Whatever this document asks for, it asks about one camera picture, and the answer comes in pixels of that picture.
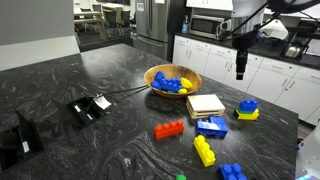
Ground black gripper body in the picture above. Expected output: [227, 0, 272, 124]
[232, 30, 258, 67]

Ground blue block on stack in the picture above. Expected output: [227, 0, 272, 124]
[238, 98, 259, 113]

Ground white base cabinets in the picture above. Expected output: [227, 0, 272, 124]
[171, 34, 320, 127]

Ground thin green block in stack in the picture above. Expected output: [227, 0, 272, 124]
[236, 107, 258, 115]

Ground blue block in bowl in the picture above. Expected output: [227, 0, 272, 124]
[167, 77, 183, 93]
[151, 79, 173, 93]
[154, 70, 166, 83]

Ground large flat blue block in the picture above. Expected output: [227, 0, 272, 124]
[195, 115, 229, 138]

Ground white paper tag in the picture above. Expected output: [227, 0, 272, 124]
[93, 94, 112, 111]

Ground yellow block under stack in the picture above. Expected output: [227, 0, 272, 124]
[233, 109, 261, 122]

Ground black countertop outlet box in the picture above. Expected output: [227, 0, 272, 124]
[0, 110, 45, 172]
[65, 96, 108, 128]

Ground black camera stand bar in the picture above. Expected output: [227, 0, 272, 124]
[285, 19, 320, 38]

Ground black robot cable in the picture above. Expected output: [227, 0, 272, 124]
[219, 1, 281, 42]

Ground thin black power cable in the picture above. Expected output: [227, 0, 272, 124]
[99, 84, 150, 98]

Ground blue soap bottle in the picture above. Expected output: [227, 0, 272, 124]
[181, 14, 190, 35]

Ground white wall cabinets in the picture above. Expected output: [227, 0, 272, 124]
[185, 0, 234, 12]

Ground blue toy block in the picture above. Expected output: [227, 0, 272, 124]
[217, 162, 248, 180]

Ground black office chair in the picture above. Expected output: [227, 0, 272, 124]
[119, 9, 134, 35]
[102, 7, 119, 38]

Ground round wooden bowl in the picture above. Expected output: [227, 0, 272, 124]
[143, 63, 203, 99]

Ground stack of wooden squares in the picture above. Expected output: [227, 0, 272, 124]
[185, 94, 226, 120]

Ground wooden office table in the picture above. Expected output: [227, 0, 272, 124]
[73, 11, 108, 42]

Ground stainless steel refrigerator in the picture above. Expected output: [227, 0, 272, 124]
[134, 0, 188, 62]

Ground long yellow toy block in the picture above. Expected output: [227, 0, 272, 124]
[193, 134, 217, 168]

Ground silver microwave oven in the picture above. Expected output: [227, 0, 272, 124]
[188, 14, 232, 41]

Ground red toy block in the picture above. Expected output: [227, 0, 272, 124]
[153, 119, 185, 140]

